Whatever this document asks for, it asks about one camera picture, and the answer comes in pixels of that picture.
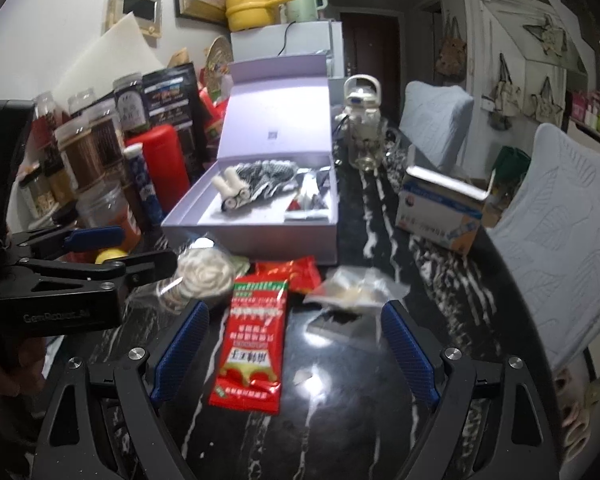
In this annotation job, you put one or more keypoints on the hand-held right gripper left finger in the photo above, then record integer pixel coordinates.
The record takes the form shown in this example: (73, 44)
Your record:
(180, 355)

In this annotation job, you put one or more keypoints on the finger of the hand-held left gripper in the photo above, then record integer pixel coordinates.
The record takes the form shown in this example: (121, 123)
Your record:
(92, 238)
(145, 267)

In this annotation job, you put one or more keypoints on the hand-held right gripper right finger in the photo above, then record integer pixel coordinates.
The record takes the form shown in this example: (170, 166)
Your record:
(410, 355)

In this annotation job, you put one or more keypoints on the cream knitted flower scrunchie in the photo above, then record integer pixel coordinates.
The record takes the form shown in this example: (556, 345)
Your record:
(202, 277)

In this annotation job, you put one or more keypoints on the long red sauce packet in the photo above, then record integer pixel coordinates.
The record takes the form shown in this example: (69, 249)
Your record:
(252, 340)

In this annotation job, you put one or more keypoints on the clear bag with cream item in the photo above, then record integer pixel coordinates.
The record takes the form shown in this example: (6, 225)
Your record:
(355, 285)

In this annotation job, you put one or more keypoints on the lavender gift box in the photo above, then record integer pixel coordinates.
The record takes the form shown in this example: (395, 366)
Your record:
(275, 110)

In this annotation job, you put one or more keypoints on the clear jar orange contents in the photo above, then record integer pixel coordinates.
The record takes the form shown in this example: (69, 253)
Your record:
(110, 215)

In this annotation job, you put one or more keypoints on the blue white tube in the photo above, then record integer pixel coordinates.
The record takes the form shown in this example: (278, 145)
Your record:
(142, 185)

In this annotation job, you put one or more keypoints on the small silver packet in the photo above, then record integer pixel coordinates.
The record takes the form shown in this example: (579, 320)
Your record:
(340, 327)

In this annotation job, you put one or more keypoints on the brown spice jar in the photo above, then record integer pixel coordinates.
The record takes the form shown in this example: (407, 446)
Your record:
(77, 155)
(106, 130)

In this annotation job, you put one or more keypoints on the red plastic bottle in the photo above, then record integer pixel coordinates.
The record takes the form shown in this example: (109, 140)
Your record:
(162, 165)

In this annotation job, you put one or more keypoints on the cream plush hair clip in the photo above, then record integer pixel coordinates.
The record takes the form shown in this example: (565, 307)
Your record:
(230, 190)

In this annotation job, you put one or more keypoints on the small red snack packet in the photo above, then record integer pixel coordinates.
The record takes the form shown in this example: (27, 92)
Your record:
(297, 272)

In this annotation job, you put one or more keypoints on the fine check dark scrunchie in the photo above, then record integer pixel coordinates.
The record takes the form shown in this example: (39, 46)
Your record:
(245, 170)

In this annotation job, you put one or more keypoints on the jar with dark lid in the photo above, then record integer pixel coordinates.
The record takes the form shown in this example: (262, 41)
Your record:
(130, 102)

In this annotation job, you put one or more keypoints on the blue white carton box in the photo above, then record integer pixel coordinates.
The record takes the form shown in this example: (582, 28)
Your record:
(437, 215)

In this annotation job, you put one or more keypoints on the black printed snack bag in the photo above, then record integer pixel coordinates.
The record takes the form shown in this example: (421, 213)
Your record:
(172, 100)

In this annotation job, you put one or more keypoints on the gingham lace-trim scrunchie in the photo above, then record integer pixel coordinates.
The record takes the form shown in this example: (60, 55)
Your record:
(279, 175)

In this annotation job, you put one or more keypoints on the small sachets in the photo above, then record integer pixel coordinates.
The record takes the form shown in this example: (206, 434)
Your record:
(307, 200)

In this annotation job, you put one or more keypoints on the white foam board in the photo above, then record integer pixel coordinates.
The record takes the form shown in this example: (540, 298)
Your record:
(115, 55)

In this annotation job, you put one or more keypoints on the woven round plate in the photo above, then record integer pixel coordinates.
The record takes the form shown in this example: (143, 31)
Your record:
(217, 60)

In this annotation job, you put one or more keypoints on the glass teapot with white lid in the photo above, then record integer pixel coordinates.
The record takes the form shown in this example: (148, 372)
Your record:
(362, 120)

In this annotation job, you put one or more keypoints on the white refrigerator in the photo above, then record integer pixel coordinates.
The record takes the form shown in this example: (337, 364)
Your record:
(280, 42)

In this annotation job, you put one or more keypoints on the yellow enamel pot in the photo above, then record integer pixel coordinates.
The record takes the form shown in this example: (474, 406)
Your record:
(247, 7)

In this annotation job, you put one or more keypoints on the brown door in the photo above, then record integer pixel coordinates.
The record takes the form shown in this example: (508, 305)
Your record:
(370, 55)

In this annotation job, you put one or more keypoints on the hanging patterned bag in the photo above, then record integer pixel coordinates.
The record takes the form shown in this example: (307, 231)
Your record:
(451, 52)

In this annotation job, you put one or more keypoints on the row of colourful bottles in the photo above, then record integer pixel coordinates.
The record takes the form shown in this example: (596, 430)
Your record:
(597, 112)

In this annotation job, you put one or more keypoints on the green electric kettle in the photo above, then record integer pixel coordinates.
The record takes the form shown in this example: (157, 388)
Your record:
(302, 0)

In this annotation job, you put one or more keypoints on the white stair cabinet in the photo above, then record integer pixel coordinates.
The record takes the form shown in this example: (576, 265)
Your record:
(525, 60)

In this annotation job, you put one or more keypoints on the beige wall intercom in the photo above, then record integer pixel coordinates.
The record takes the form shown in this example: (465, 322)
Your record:
(135, 7)

